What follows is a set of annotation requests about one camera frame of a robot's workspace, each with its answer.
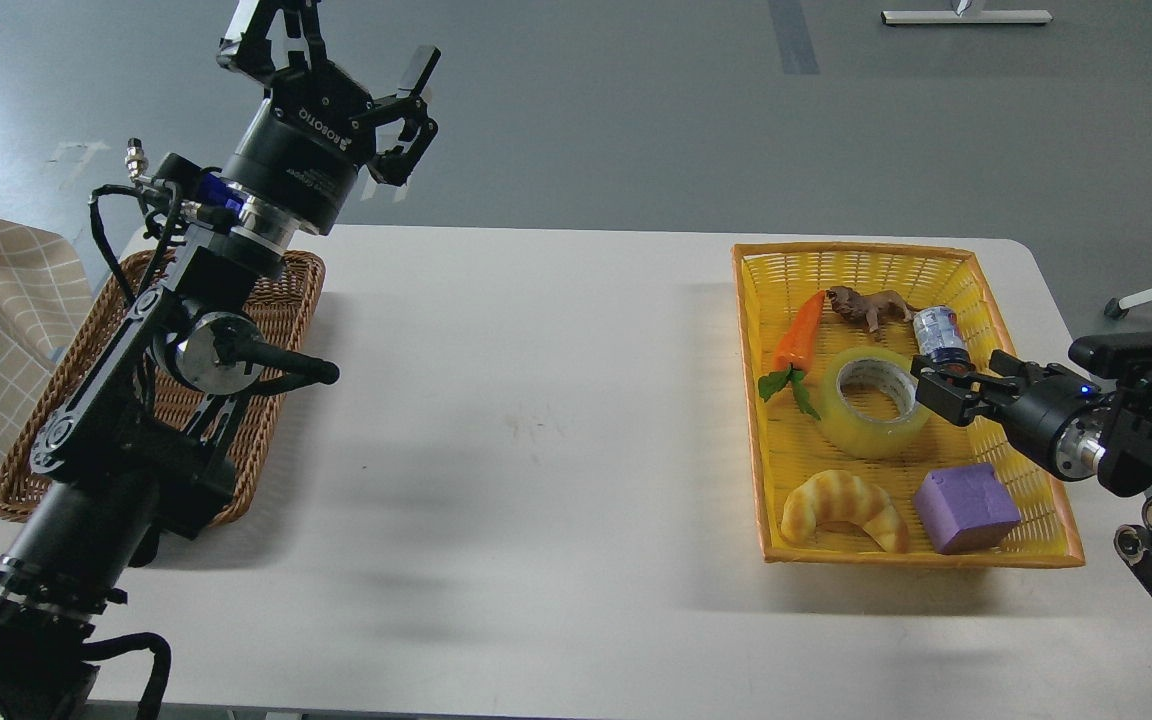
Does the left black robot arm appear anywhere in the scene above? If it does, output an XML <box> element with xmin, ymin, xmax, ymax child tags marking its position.
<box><xmin>0</xmin><ymin>1</ymin><xmax>442</xmax><ymax>719</ymax></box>

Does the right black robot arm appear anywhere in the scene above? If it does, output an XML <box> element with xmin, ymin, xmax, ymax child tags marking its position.
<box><xmin>911</xmin><ymin>332</ymin><xmax>1152</xmax><ymax>598</ymax></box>

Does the purple foam cube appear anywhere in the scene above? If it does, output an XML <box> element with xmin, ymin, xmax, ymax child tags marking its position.
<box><xmin>914</xmin><ymin>462</ymin><xmax>1021</xmax><ymax>555</ymax></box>

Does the brown toy animal figure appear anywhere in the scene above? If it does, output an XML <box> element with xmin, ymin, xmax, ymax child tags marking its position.
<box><xmin>826</xmin><ymin>286</ymin><xmax>919</xmax><ymax>334</ymax></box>

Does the white metal stand base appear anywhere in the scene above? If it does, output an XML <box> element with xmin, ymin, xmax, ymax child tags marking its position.
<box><xmin>879</xmin><ymin>1</ymin><xmax>1053</xmax><ymax>26</ymax></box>

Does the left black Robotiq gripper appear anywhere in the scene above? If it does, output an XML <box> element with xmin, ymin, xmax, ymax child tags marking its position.
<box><xmin>217</xmin><ymin>1</ymin><xmax>442</xmax><ymax>234</ymax></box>

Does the orange toy carrot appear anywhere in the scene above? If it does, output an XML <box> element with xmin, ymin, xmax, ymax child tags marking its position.
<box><xmin>755</xmin><ymin>290</ymin><xmax>826</xmax><ymax>420</ymax></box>

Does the yellow plastic basket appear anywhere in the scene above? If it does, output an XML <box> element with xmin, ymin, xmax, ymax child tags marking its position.
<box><xmin>732</xmin><ymin>241</ymin><xmax>1085</xmax><ymax>569</ymax></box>

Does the brown wicker basket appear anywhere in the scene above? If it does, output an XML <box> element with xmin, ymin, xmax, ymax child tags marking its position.
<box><xmin>0</xmin><ymin>248</ymin><xmax>327</xmax><ymax>528</ymax></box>

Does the yellow tape roll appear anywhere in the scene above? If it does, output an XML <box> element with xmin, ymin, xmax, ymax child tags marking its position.
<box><xmin>817</xmin><ymin>347</ymin><xmax>931</xmax><ymax>460</ymax></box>

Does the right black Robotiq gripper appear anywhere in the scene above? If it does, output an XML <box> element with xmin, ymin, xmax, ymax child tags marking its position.
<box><xmin>914</xmin><ymin>348</ymin><xmax>1102</xmax><ymax>482</ymax></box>

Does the toy croissant bread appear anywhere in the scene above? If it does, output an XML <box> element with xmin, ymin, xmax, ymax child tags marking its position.
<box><xmin>780</xmin><ymin>469</ymin><xmax>911</xmax><ymax>553</ymax></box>

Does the small blue white can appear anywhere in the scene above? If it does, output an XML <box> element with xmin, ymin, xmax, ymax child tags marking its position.
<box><xmin>911</xmin><ymin>305</ymin><xmax>973</xmax><ymax>372</ymax></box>

